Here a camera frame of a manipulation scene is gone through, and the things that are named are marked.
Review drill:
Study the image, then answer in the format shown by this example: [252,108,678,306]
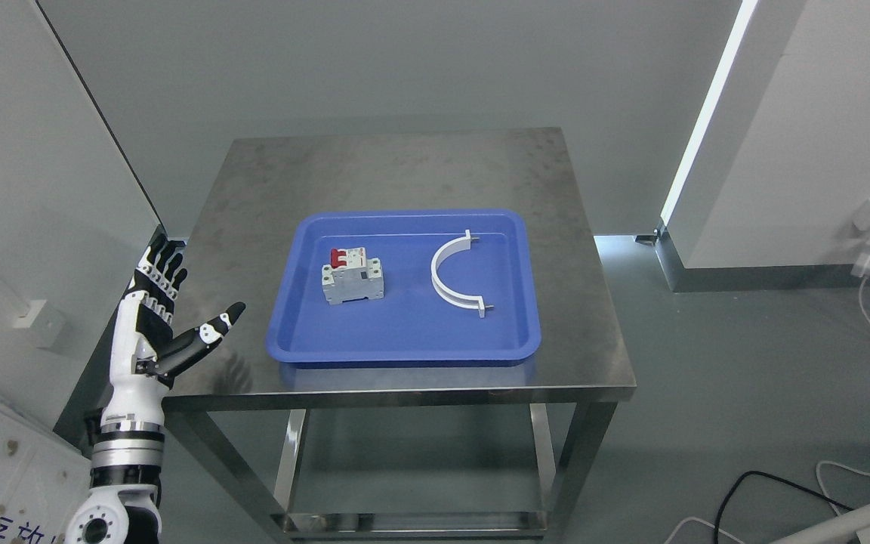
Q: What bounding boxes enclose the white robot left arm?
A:
[63,422,165,543]

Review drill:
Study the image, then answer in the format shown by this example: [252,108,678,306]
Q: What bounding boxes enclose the white circuit breaker red switches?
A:
[321,247,384,305]

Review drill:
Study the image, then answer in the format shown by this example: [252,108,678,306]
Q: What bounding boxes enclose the black cable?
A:
[713,470,859,544]

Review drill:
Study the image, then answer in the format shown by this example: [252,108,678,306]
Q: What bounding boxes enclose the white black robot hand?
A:
[100,233,246,428]

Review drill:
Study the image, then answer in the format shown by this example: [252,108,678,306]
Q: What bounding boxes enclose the white curved plastic bracket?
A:
[429,230,496,318]

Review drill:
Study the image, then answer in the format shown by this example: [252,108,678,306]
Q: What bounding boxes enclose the blue plastic tray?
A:
[265,208,541,367]

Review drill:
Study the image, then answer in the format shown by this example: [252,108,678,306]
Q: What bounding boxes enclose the white wall box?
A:
[13,299,68,349]

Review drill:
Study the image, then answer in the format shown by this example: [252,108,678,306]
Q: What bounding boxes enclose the white sign with blue text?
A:
[0,402,89,543]

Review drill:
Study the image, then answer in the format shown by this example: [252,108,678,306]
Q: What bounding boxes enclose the stainless steel table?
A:
[165,128,636,543]

